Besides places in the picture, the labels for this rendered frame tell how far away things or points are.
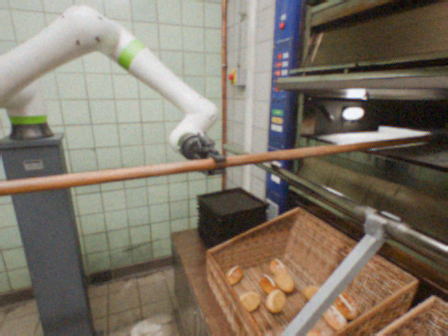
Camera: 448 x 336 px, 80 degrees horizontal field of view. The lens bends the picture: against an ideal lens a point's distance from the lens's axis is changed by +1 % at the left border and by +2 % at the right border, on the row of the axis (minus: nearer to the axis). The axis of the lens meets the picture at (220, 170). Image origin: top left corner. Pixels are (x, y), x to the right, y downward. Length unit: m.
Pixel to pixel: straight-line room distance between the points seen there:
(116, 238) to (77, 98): 1.00
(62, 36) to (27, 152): 0.49
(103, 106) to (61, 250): 0.92
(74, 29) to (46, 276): 1.02
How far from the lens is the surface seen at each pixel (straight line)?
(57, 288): 1.51
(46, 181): 0.67
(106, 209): 2.06
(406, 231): 0.53
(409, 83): 0.78
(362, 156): 1.05
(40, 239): 1.39
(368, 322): 0.95
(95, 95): 1.90
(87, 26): 0.95
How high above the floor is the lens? 1.39
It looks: 17 degrees down
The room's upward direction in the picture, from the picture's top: straight up
